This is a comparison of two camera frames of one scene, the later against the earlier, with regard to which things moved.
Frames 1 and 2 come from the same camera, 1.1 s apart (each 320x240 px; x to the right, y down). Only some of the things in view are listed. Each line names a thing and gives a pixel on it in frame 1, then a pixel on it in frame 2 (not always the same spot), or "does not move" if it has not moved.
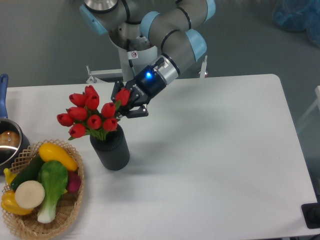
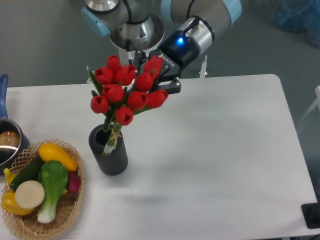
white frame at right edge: [317, 102] does not move
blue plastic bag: [299, 15] does not move
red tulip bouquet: [85, 117] -> [119, 92]
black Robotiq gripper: [145, 86] -> [179, 50]
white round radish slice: [29, 194] does not move
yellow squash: [48, 152] does not move
